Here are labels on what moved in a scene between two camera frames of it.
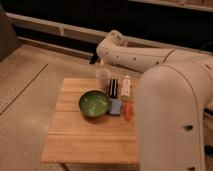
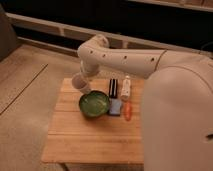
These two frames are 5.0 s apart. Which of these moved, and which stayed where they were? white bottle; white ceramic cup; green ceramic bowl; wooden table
Moved: white ceramic cup
Stayed: green ceramic bowl; wooden table; white bottle
